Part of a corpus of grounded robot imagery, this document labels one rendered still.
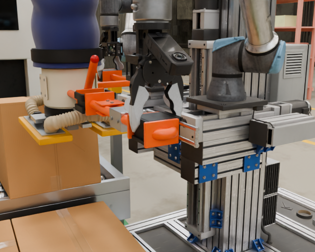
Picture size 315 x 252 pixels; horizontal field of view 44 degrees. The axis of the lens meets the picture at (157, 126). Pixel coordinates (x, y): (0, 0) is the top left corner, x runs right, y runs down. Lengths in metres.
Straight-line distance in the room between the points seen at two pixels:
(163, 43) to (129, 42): 1.18
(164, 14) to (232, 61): 0.74
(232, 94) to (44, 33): 0.69
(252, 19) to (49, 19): 0.62
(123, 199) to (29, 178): 0.46
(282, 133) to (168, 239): 0.95
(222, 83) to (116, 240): 0.70
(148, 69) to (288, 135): 0.90
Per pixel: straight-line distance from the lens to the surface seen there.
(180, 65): 0.67
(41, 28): 1.24
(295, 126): 1.56
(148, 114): 0.79
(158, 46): 0.71
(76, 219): 1.67
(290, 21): 8.19
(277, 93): 1.86
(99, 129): 1.23
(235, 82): 1.47
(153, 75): 0.75
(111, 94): 1.07
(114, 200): 1.90
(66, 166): 1.77
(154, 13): 0.74
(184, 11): 11.96
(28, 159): 1.73
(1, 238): 1.61
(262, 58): 1.40
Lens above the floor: 1.29
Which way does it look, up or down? 14 degrees down
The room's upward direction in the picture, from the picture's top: straight up
